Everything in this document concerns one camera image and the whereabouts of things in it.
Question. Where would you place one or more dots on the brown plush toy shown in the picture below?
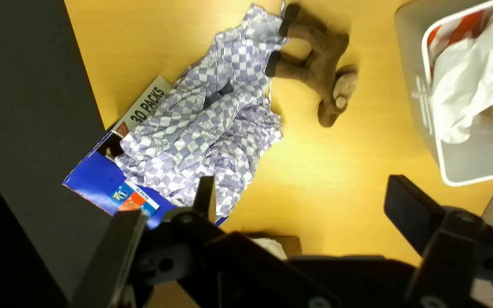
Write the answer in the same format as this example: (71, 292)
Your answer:
(321, 60)

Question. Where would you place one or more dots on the blue cardboard box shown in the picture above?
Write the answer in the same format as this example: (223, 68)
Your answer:
(96, 179)

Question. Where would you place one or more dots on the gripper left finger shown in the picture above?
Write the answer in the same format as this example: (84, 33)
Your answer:
(178, 256)

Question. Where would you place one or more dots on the white plastic basket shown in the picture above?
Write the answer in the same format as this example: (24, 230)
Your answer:
(473, 162)

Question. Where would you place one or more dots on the small brown cardboard box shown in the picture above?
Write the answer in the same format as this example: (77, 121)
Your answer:
(287, 244)

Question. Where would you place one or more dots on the white plastic bag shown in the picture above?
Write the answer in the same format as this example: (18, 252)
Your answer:
(473, 77)

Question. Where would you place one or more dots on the purple white checkered cloth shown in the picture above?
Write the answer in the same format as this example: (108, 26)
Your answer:
(195, 128)

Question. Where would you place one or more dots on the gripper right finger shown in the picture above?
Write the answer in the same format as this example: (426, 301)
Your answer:
(447, 256)

